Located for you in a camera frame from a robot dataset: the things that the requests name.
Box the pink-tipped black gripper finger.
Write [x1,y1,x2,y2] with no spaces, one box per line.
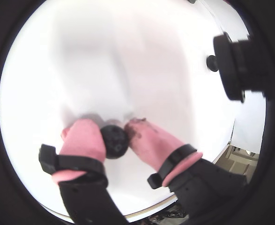
[124,118,248,225]
[38,119,128,225]

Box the black gripper-mounted camera module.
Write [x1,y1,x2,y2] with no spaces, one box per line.
[212,31,269,103]

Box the dark blueberry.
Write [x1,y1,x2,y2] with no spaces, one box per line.
[100,125,130,160]
[206,55,220,72]

